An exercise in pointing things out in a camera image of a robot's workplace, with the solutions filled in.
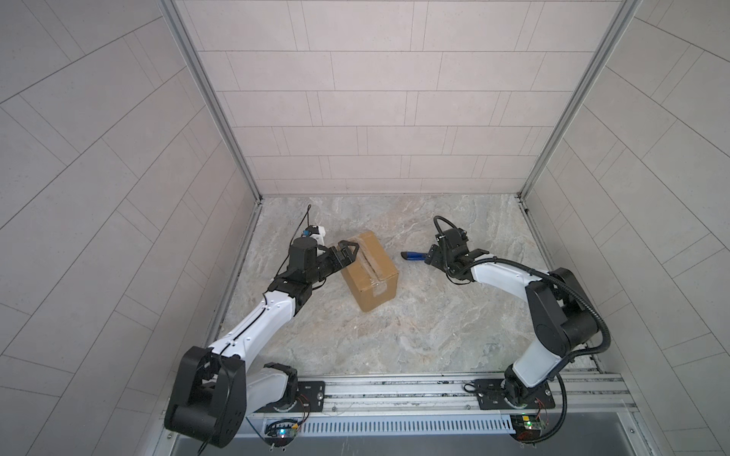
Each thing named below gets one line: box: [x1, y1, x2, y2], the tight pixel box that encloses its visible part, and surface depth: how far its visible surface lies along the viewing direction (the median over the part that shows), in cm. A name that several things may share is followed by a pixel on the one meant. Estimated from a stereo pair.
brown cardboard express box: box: [341, 230, 400, 313], surface depth 80 cm
